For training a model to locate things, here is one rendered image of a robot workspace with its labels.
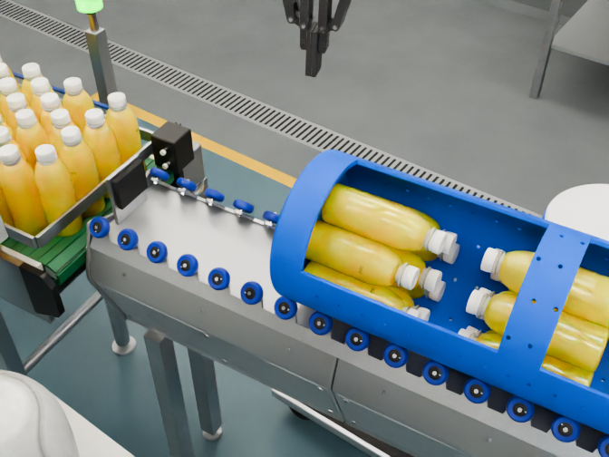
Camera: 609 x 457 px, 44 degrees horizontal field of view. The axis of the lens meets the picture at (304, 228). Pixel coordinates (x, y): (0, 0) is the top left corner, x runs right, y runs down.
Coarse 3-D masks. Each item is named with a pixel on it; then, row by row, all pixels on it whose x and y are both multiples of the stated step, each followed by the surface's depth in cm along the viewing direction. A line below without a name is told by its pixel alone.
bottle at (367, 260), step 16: (320, 224) 130; (320, 240) 128; (336, 240) 128; (352, 240) 127; (368, 240) 127; (320, 256) 129; (336, 256) 127; (352, 256) 126; (368, 256) 125; (384, 256) 125; (352, 272) 127; (368, 272) 125; (384, 272) 124; (400, 272) 124
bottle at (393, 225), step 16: (336, 192) 129; (352, 192) 129; (336, 208) 128; (352, 208) 127; (368, 208) 126; (384, 208) 126; (400, 208) 126; (336, 224) 130; (352, 224) 127; (368, 224) 126; (384, 224) 125; (400, 224) 124; (416, 224) 124; (384, 240) 126; (400, 240) 124; (416, 240) 124
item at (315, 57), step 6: (312, 36) 102; (318, 36) 103; (312, 42) 103; (312, 48) 103; (312, 54) 104; (318, 54) 105; (312, 60) 104; (318, 60) 106; (312, 66) 105; (318, 66) 106; (312, 72) 106; (318, 72) 107
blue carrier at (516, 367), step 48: (384, 192) 143; (432, 192) 135; (288, 240) 125; (480, 240) 138; (528, 240) 133; (576, 240) 115; (288, 288) 130; (336, 288) 123; (528, 288) 111; (384, 336) 126; (432, 336) 118; (528, 336) 110; (528, 384) 114; (576, 384) 109
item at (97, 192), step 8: (136, 152) 173; (144, 152) 175; (152, 152) 177; (104, 184) 165; (88, 192) 162; (96, 192) 164; (104, 192) 166; (80, 200) 160; (88, 200) 162; (96, 200) 165; (72, 208) 159; (80, 208) 161; (88, 208) 163; (64, 216) 157; (72, 216) 160; (56, 224) 156; (64, 224) 158; (40, 232) 153; (48, 232) 154; (56, 232) 157; (40, 240) 153; (48, 240) 155
